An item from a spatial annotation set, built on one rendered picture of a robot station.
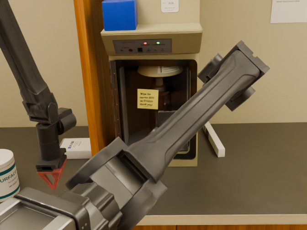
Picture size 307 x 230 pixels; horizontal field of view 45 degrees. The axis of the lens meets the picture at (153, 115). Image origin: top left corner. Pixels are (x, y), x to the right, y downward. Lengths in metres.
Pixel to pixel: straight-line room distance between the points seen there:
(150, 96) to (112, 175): 0.89
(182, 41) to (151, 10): 0.16
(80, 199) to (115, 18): 0.84
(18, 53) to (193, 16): 0.60
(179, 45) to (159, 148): 0.75
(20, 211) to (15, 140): 1.47
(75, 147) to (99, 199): 1.19
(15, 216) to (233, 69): 0.43
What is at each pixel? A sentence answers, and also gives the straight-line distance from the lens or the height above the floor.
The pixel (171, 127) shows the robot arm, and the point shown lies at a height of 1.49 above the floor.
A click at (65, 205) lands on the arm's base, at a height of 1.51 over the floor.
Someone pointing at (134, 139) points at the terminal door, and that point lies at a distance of 1.42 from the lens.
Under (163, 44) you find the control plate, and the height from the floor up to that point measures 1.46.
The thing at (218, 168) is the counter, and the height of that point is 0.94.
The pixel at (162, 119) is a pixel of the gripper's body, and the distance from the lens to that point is 1.22.
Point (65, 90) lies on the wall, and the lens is 1.87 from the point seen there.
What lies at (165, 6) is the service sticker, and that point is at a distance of 1.28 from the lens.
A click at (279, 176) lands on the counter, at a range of 1.48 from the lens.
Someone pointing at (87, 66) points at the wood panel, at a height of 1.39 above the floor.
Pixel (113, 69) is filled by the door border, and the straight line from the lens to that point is 1.32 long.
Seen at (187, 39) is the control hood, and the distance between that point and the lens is 1.21.
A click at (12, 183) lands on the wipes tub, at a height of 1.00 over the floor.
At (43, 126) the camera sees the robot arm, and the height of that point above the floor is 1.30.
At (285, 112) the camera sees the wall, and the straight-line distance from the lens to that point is 1.94.
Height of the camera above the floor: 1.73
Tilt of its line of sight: 24 degrees down
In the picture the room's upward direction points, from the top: 2 degrees counter-clockwise
